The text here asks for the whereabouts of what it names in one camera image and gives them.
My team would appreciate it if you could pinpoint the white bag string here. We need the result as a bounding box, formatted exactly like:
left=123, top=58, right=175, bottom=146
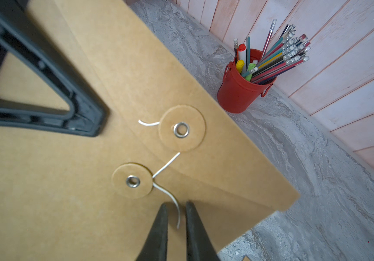
left=137, top=119, right=181, bottom=229

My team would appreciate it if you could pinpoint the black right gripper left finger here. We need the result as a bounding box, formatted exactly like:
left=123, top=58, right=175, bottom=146
left=136, top=203, right=168, bottom=261

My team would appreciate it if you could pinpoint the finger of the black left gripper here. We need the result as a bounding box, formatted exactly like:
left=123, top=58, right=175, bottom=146
left=0, top=0, right=109, bottom=138

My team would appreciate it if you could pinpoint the brown kraft file bag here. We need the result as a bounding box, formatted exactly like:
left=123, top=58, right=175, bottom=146
left=0, top=1, right=299, bottom=261

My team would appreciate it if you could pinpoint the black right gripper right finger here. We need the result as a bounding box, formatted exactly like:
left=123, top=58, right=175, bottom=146
left=185, top=201, right=220, bottom=261

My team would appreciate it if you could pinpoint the bundle of pens and pencils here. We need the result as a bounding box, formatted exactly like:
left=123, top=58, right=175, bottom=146
left=233, top=20, right=311, bottom=85

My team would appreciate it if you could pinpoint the red metal pen bucket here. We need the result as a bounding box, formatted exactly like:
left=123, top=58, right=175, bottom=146
left=217, top=62, right=276, bottom=114

